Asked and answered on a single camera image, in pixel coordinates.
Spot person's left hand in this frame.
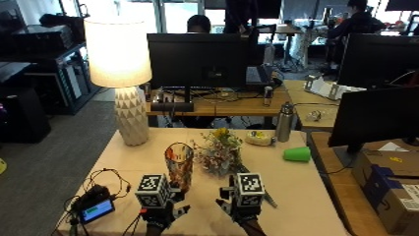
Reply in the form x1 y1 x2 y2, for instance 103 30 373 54
138 186 193 228

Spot person's right hand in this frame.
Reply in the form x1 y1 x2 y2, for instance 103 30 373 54
214 174 266 224

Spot white marker cube on right glove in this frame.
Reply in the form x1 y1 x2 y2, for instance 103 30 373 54
232 172 266 208

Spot white marker cube on glove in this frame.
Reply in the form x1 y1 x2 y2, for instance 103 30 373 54
133 173 173 209
232 172 266 208

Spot white marker cube on left glove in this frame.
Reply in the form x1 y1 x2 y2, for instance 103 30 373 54
133 173 173 209

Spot coloured glass vase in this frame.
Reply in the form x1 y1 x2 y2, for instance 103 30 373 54
163 142 195 194

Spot dried flower bouquet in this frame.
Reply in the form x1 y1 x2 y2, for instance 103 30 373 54
191 127 279 208

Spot green plastic cup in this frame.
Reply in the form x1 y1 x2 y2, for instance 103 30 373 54
282 146 312 163

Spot black device with blue screen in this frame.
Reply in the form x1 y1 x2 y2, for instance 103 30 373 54
70 185 117 226

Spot steel water bottle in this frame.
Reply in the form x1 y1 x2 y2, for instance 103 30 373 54
275 101 295 144

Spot black speaker bar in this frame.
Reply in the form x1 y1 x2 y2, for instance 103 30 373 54
149 101 195 113

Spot small silver can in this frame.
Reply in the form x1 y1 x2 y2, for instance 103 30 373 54
262 86 275 107

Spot clear plastic wrap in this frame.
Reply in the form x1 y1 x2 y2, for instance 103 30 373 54
304 109 324 122

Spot light wooden desk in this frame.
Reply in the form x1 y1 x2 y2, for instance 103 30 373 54
282 80 343 132

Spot laptop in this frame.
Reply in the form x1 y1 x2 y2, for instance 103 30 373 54
244 64 283 91

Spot cardboard box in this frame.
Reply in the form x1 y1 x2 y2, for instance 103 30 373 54
351 149 419 236

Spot white paper holder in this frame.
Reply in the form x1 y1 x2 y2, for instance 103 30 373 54
302 74 368 101

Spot black monitor with stand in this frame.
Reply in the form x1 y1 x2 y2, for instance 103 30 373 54
145 32 250 105

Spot white paper sheet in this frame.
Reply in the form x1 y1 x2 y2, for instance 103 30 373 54
376 141 411 152

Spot large black monitor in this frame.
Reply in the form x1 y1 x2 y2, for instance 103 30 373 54
327 86 419 169

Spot white table lamp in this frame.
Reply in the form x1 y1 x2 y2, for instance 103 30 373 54
82 17 153 148

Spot clear plastic bottle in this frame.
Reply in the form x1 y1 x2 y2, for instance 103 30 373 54
263 40 278 67

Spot black case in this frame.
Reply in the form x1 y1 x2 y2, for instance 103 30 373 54
0 86 52 144

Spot black shelf cart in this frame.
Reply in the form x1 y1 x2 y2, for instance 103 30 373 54
0 13 102 116

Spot black cables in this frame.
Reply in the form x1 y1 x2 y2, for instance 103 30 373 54
49 167 131 236

